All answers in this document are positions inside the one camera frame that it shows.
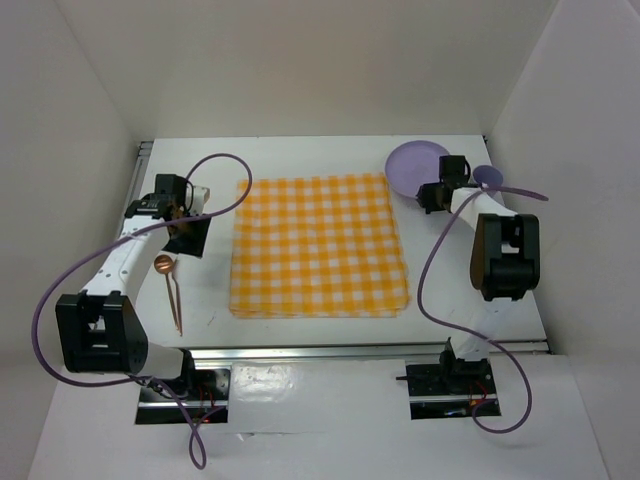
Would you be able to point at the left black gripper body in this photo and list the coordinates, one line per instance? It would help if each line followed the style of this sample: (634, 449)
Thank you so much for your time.
(185, 215)

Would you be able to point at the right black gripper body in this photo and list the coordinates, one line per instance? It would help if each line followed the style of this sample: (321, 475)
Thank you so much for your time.
(429, 197)

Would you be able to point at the purple plastic plate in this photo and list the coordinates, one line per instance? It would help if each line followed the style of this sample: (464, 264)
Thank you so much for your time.
(413, 164)

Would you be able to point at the yellow white checkered cloth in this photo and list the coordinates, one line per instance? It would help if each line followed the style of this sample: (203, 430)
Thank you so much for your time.
(317, 247)

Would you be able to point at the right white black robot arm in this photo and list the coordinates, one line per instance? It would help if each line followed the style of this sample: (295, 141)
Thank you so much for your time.
(504, 260)

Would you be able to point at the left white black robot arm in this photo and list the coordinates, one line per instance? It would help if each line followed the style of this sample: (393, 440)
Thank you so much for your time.
(99, 329)

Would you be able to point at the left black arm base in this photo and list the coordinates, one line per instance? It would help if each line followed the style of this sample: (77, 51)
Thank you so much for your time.
(203, 393)

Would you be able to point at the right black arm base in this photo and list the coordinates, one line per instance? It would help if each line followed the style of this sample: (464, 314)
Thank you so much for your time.
(450, 388)

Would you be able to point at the copper fork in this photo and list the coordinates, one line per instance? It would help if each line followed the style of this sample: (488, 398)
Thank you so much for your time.
(175, 301)

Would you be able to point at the copper spoon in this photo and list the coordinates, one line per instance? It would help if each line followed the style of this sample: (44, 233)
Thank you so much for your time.
(164, 265)

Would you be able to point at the purple plastic cup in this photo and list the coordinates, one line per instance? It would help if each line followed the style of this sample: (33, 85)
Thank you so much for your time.
(487, 176)

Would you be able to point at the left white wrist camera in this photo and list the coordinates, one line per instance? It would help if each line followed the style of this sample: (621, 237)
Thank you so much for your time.
(196, 199)

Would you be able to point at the aluminium left side rail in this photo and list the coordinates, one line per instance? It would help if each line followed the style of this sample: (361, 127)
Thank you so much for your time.
(140, 165)

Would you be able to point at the aluminium rail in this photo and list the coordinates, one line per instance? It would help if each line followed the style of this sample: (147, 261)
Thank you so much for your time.
(140, 165)
(208, 357)

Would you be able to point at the aluminium front rail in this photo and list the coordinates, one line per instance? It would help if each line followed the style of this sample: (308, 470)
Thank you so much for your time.
(208, 357)

